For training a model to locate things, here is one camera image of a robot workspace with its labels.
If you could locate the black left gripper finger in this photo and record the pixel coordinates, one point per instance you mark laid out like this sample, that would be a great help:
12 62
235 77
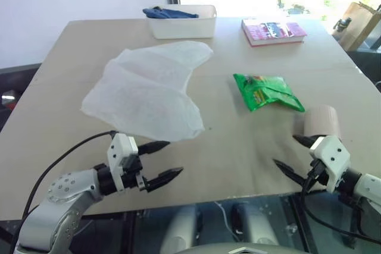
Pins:
153 146
163 178

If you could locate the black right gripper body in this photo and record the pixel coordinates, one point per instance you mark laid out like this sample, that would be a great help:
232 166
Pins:
318 175

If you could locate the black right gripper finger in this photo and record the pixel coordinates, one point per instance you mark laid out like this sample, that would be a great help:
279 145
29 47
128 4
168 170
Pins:
290 172
306 141

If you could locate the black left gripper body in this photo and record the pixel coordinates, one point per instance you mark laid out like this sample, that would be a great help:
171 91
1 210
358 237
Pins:
131 176

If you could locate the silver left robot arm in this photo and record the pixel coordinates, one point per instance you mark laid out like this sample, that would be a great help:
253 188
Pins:
68 197

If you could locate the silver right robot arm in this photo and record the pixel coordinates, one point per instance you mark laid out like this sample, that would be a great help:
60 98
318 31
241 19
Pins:
369 188

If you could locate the brown tape roll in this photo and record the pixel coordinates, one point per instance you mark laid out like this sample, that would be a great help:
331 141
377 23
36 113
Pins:
321 121

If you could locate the white translucent plastic bag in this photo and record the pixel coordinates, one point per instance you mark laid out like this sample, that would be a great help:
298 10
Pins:
143 93

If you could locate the grey rounded robot leg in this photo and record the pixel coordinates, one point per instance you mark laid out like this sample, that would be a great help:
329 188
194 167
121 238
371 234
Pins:
178 230
256 224

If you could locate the green snack packet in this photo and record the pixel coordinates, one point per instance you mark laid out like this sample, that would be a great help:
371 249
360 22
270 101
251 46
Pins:
265 92

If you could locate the grey robot torso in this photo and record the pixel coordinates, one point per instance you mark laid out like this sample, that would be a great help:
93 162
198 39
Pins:
242 249

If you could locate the pink book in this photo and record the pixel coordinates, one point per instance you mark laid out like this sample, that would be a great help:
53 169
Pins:
272 32

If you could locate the small black object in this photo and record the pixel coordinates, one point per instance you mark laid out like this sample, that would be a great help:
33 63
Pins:
342 25

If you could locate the white plastic bin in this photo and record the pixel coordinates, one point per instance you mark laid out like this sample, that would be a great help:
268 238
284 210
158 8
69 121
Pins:
184 28

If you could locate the brown paper bag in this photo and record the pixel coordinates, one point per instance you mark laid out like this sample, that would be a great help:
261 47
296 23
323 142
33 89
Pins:
358 28

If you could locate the blue cloth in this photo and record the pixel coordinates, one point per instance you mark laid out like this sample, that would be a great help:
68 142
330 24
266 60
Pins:
169 13

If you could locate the dark side furniture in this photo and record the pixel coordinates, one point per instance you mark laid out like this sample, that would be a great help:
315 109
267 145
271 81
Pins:
15 87

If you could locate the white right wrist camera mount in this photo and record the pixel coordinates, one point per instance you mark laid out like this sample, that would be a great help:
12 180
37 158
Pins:
332 159

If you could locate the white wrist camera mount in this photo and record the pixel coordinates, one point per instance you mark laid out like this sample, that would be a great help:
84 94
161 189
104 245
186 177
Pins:
119 153
332 159

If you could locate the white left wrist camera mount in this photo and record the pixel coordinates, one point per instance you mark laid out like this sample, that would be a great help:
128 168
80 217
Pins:
119 153

